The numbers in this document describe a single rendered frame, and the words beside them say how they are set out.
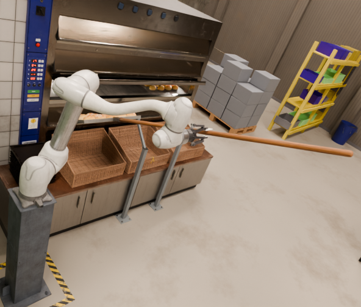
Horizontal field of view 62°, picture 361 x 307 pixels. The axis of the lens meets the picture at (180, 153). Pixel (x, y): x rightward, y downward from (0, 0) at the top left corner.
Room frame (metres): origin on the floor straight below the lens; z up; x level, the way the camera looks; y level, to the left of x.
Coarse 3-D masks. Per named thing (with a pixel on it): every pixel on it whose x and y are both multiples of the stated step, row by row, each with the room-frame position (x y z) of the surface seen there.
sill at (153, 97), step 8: (104, 96) 2.73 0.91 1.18; (112, 96) 2.80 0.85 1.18; (120, 96) 2.88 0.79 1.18; (128, 96) 2.95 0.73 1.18; (136, 96) 3.03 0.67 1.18; (144, 96) 3.11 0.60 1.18; (152, 96) 3.20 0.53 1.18; (160, 96) 3.29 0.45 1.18; (168, 96) 3.39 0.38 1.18; (176, 96) 3.49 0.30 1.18; (184, 96) 3.60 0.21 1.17
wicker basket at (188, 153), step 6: (186, 144) 3.54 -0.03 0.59; (198, 144) 3.46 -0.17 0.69; (168, 150) 3.03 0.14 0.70; (180, 150) 3.33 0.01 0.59; (186, 150) 3.13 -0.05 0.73; (192, 150) 3.23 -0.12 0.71; (198, 150) 3.33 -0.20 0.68; (180, 156) 3.09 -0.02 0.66; (186, 156) 3.17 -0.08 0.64; (192, 156) 3.27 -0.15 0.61; (198, 156) 3.36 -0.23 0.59
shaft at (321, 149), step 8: (120, 120) 2.15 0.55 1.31; (128, 120) 2.10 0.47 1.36; (136, 120) 2.06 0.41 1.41; (224, 136) 1.59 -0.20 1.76; (232, 136) 1.56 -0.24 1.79; (240, 136) 1.54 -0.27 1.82; (248, 136) 1.52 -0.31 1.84; (272, 144) 1.44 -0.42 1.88; (280, 144) 1.41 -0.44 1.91; (288, 144) 1.39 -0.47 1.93; (296, 144) 1.37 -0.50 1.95; (304, 144) 1.36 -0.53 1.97; (320, 152) 1.31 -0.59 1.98; (328, 152) 1.29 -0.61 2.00; (336, 152) 1.27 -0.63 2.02; (344, 152) 1.26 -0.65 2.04; (352, 152) 1.25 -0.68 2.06
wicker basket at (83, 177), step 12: (84, 132) 2.53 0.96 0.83; (96, 132) 2.64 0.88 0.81; (72, 144) 2.41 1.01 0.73; (84, 144) 2.52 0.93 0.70; (96, 144) 2.63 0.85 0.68; (108, 144) 2.63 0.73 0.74; (72, 156) 2.40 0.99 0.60; (84, 156) 2.49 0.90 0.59; (96, 156) 2.56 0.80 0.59; (108, 156) 2.60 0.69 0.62; (120, 156) 2.49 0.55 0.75; (72, 168) 2.24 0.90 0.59; (84, 168) 2.30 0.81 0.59; (96, 168) 2.38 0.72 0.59; (108, 168) 2.28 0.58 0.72; (120, 168) 2.40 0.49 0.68; (72, 180) 2.01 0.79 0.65; (84, 180) 2.09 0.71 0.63; (96, 180) 2.20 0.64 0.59
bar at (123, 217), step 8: (144, 144) 2.49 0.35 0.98; (144, 152) 2.45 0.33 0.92; (176, 152) 2.84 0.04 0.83; (144, 160) 2.48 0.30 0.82; (136, 168) 2.47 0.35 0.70; (168, 168) 2.85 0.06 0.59; (136, 176) 2.45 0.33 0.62; (168, 176) 2.85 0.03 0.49; (136, 184) 2.47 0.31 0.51; (160, 192) 2.84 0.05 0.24; (128, 200) 2.45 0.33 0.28; (128, 208) 2.47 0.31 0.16; (152, 208) 2.79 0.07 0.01; (160, 208) 2.84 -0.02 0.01; (120, 216) 2.47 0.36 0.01; (128, 216) 2.52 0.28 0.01
